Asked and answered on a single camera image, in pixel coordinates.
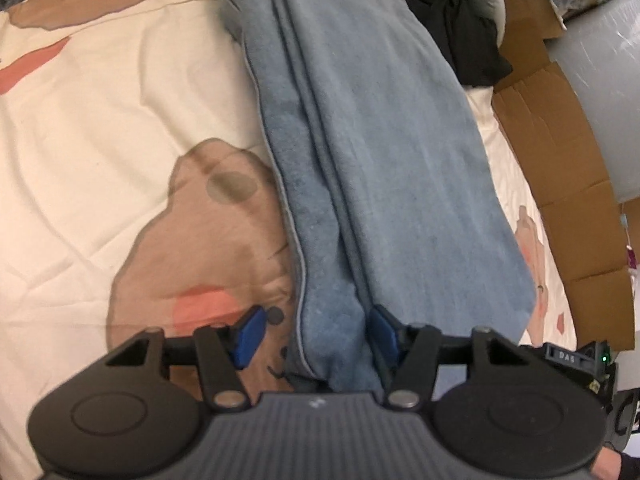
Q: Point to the brown cardboard sheet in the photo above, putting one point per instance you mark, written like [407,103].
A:
[560,160]

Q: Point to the person's right hand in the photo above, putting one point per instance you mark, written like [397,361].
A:
[606,465]

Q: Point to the light blue jeans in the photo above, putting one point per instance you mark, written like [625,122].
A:
[375,160]

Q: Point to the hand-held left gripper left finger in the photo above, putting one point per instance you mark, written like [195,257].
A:
[250,337]

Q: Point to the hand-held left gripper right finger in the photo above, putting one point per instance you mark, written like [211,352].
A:
[384,332]

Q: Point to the cream bear print bedsheet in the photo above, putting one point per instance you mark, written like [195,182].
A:
[100,160]

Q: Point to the magenta packet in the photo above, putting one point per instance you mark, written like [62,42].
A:
[633,256]

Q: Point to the black garment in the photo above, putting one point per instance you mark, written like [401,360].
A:
[460,35]

